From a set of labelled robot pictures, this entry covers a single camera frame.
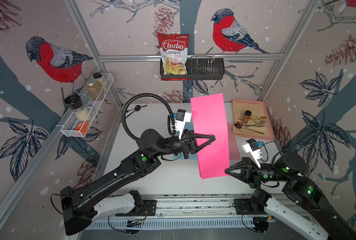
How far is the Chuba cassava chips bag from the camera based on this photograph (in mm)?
832

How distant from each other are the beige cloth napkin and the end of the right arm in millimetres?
556

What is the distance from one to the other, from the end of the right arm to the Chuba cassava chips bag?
24.0 inches

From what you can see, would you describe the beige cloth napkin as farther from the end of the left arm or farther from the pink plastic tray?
the end of the left arm

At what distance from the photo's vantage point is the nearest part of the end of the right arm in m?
0.46
